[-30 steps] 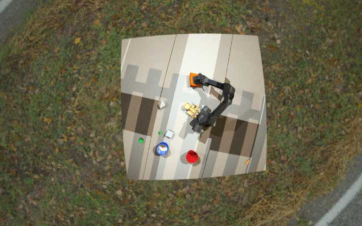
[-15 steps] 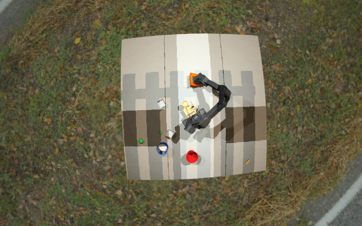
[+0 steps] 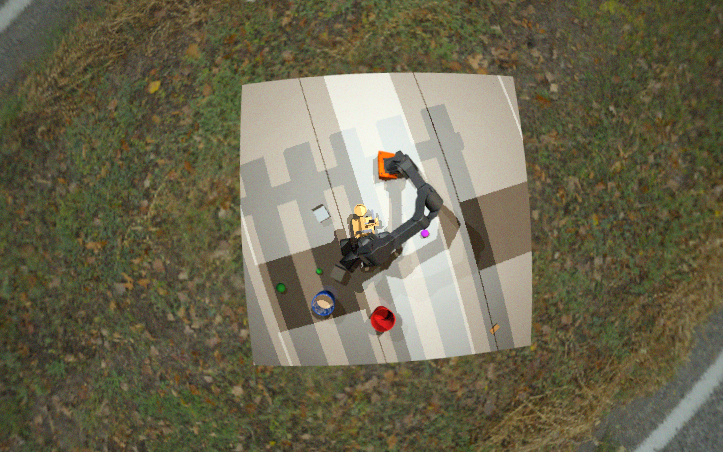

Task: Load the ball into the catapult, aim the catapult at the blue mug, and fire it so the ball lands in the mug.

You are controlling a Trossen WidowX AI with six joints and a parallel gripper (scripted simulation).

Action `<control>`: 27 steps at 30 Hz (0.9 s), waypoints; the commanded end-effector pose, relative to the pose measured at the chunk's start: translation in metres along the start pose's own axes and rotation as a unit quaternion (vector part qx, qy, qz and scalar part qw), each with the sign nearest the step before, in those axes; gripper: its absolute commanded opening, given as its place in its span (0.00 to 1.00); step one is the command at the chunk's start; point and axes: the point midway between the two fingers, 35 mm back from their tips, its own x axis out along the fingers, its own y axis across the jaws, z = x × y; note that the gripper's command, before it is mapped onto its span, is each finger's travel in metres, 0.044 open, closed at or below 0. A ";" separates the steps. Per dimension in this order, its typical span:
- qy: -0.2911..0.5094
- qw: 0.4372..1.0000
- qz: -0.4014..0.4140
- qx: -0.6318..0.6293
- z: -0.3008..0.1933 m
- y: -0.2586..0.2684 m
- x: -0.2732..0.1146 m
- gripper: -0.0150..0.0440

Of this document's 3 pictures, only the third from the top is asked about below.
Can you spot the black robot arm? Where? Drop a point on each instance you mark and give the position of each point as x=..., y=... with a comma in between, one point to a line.
x=374, y=251

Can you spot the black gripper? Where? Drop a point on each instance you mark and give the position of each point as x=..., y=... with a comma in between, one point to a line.
x=351, y=243

